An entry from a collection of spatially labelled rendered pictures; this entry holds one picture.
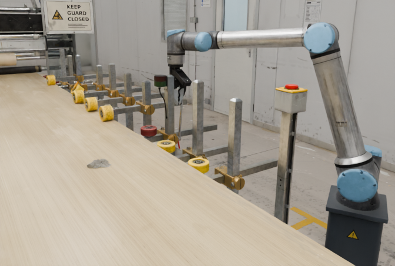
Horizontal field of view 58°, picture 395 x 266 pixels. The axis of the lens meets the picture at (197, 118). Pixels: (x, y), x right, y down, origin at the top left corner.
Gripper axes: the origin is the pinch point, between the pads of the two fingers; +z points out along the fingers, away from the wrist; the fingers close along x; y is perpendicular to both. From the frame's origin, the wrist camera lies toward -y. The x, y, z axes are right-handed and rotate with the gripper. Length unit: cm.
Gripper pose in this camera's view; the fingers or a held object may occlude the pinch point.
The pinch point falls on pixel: (178, 103)
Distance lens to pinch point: 185.1
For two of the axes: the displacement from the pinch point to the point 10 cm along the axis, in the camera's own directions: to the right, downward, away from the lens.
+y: -5.6, -2.2, 8.0
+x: -8.3, 1.4, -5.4
